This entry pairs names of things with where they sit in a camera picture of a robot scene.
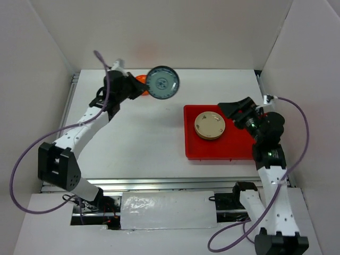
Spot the blue patterned plate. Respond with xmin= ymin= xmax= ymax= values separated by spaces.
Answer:
xmin=146 ymin=65 xmax=180 ymax=100

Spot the aluminium frame rail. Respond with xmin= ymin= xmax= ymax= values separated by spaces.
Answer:
xmin=39 ymin=69 xmax=295 ymax=193

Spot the red plastic bin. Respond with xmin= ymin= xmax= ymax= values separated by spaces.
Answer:
xmin=183 ymin=105 xmax=255 ymax=160

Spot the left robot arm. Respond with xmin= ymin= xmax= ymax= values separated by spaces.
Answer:
xmin=38 ymin=71 xmax=149 ymax=212

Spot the purple cable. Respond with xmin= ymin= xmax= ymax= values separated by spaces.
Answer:
xmin=10 ymin=50 xmax=110 ymax=226
xmin=207 ymin=97 xmax=310 ymax=252

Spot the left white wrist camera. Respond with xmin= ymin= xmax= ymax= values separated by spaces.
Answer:
xmin=110 ymin=58 xmax=125 ymax=73

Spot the beige floral plate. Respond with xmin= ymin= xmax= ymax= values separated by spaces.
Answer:
xmin=194 ymin=111 xmax=226 ymax=140

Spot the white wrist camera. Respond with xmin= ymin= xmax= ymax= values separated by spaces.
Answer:
xmin=110 ymin=58 xmax=125 ymax=73
xmin=261 ymin=94 xmax=278 ymax=107

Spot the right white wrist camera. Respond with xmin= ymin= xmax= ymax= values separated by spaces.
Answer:
xmin=261 ymin=94 xmax=278 ymax=107

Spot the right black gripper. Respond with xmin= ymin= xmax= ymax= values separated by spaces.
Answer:
xmin=218 ymin=96 xmax=265 ymax=143

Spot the white foil sheet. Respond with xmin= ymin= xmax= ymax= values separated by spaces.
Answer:
xmin=120 ymin=191 xmax=217 ymax=230

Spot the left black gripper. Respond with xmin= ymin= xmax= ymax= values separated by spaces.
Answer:
xmin=116 ymin=72 xmax=148 ymax=103

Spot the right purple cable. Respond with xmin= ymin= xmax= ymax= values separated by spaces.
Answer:
xmin=207 ymin=97 xmax=310 ymax=252

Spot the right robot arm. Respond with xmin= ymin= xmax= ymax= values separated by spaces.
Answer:
xmin=207 ymin=95 xmax=309 ymax=254

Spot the orange plate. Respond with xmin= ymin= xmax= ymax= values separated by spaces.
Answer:
xmin=135 ymin=74 xmax=149 ymax=96

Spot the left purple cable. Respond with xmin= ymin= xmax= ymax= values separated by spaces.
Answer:
xmin=10 ymin=50 xmax=110 ymax=226

